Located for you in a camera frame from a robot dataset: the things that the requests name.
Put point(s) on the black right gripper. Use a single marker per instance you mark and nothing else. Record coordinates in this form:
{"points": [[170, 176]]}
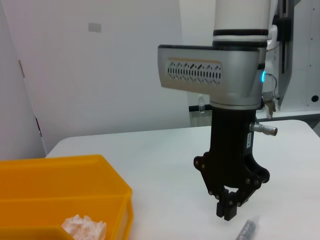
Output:
{"points": [[230, 150]]}

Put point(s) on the silver grey pen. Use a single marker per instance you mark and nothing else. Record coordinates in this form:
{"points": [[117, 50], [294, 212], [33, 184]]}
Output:
{"points": [[246, 231]]}

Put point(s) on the white paper ball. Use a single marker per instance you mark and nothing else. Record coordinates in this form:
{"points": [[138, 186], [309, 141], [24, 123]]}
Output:
{"points": [[82, 226]]}

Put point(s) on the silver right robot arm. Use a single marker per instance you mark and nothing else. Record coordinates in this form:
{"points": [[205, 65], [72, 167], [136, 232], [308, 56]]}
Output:
{"points": [[240, 20]]}

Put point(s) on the small clear background bottle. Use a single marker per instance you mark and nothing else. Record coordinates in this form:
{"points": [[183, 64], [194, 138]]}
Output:
{"points": [[202, 105]]}

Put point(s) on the yellow plastic bin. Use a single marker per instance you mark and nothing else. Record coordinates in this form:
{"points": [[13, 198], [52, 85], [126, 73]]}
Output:
{"points": [[50, 180]]}

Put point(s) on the white wall plate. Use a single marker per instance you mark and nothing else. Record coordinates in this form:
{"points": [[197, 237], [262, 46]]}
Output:
{"points": [[95, 27]]}

